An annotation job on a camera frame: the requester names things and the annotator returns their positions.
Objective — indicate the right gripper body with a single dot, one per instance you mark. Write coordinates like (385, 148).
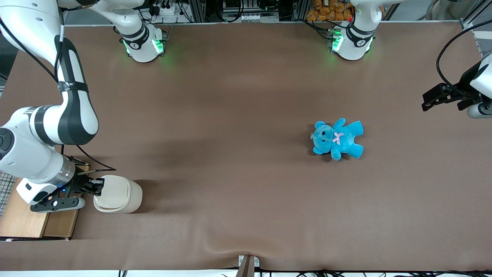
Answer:
(79, 186)

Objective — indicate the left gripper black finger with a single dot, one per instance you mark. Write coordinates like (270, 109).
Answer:
(440, 91)
(436, 103)

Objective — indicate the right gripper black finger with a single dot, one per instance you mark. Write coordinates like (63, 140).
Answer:
(93, 192)
(92, 182)

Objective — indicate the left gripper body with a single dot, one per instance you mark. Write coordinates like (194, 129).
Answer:
(464, 89)

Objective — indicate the cream lidded trash can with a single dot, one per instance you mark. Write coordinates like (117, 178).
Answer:
(119, 196)

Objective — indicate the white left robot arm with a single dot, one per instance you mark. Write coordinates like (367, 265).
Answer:
(351, 42)

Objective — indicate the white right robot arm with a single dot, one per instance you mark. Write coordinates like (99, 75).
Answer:
(77, 115)

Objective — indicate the blue teddy bear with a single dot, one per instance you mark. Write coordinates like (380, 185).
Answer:
(338, 139)

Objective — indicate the orange plush toys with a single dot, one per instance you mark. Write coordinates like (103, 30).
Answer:
(326, 11)

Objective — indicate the brown table cover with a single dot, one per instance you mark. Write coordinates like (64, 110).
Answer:
(230, 154)

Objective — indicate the white power strip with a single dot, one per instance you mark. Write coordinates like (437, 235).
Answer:
(169, 10)

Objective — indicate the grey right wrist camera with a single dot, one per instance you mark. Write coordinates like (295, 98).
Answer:
(57, 204)

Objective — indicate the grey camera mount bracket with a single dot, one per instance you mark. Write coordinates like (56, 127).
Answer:
(246, 269)

